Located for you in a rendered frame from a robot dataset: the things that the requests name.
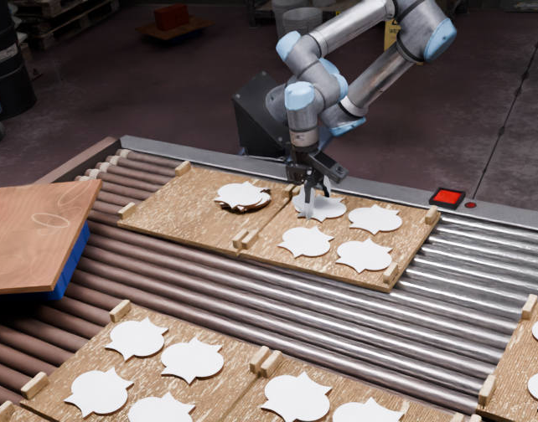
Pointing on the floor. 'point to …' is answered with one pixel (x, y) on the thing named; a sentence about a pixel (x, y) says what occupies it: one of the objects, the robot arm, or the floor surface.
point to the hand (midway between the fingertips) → (320, 208)
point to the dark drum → (7, 63)
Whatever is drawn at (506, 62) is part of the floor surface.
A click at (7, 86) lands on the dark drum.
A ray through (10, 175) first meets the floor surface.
